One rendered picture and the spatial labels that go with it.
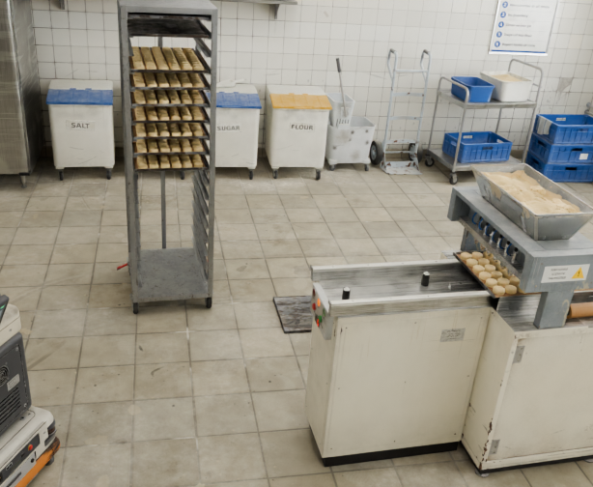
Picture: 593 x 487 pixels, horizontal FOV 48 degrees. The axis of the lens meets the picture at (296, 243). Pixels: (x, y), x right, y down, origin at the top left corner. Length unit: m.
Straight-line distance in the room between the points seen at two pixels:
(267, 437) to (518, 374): 1.22
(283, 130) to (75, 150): 1.84
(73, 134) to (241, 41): 1.79
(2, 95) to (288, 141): 2.43
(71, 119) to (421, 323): 4.04
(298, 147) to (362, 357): 3.68
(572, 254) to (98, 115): 4.35
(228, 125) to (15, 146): 1.78
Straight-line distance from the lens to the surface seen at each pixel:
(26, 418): 3.17
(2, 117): 5.95
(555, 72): 7.83
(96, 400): 3.65
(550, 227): 2.84
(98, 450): 3.38
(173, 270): 4.45
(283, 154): 6.31
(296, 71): 6.79
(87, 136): 6.18
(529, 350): 2.99
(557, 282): 2.85
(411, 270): 3.11
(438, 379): 3.12
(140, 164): 3.86
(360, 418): 3.11
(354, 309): 2.75
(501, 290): 2.98
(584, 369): 3.23
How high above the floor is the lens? 2.30
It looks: 26 degrees down
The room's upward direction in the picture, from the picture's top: 5 degrees clockwise
